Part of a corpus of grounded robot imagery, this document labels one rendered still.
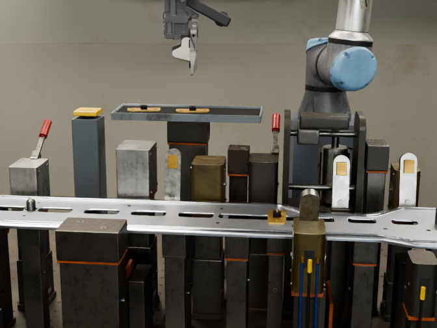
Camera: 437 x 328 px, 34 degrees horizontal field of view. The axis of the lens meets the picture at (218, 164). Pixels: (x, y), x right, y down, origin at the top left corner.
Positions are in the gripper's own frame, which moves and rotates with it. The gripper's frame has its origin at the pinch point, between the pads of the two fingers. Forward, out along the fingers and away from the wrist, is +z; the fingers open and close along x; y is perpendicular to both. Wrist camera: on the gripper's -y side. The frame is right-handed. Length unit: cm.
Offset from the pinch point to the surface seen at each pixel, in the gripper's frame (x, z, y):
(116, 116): 4.6, 10.1, 19.3
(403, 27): -269, 6, -140
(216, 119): 8.5, 10.4, -5.2
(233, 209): 31.0, 26.0, -7.4
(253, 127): -271, 70, -47
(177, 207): 29.1, 25.9, 4.6
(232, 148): 15.3, 16.0, -8.4
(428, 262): 61, 27, -40
